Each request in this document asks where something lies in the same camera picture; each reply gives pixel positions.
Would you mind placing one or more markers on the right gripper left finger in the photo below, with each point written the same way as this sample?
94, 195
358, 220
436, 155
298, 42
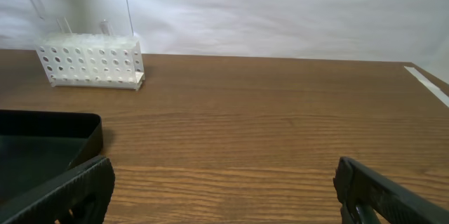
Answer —
70, 192

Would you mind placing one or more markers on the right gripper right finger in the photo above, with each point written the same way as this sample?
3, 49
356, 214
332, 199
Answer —
386, 199

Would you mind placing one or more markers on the black tray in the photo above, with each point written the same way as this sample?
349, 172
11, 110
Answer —
35, 153

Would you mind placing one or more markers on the white test tube rack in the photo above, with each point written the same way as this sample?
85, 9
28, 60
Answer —
91, 59

